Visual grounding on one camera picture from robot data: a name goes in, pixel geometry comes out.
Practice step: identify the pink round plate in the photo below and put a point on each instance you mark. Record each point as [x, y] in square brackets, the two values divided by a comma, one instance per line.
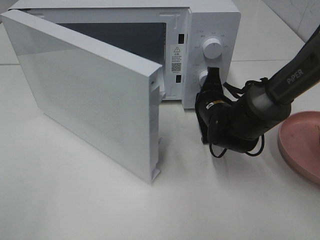
[299, 144]

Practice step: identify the white microwave oven body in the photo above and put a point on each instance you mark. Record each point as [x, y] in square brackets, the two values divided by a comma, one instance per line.
[185, 36]

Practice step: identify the white microwave knob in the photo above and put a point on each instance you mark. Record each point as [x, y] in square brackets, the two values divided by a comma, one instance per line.
[202, 77]
[212, 48]

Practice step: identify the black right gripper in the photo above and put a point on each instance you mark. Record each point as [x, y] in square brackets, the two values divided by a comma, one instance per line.
[212, 110]

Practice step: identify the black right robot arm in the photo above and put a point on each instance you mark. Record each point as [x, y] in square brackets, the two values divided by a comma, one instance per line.
[236, 119]

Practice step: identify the white microwave door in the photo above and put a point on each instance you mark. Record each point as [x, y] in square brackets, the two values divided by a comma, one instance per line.
[107, 96]

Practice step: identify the lower white microwave knob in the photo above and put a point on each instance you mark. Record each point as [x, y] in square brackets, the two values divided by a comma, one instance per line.
[202, 77]

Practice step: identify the white warning label sticker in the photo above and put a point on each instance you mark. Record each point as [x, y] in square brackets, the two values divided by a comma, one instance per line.
[177, 52]

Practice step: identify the upper white microwave knob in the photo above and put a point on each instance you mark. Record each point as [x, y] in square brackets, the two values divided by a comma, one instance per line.
[212, 48]

